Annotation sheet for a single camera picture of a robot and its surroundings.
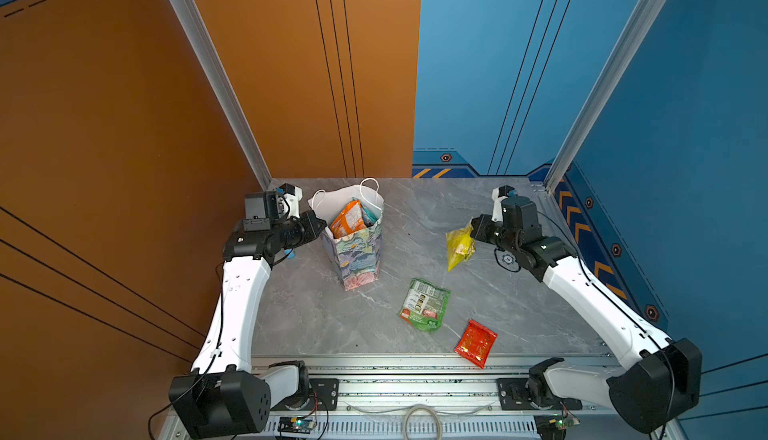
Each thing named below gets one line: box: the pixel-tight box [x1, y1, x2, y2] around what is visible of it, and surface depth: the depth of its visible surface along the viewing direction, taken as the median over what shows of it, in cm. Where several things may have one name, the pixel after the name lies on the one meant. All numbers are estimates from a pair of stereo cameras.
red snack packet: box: [454, 320, 498, 369], surface depth 82 cm
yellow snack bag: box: [445, 223, 476, 272], surface depth 80 cm
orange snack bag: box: [329, 199, 366, 239], surface depth 88 cm
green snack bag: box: [398, 278, 451, 332], surface depth 89 cm
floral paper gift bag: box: [307, 178, 384, 291], surface depth 86 cm
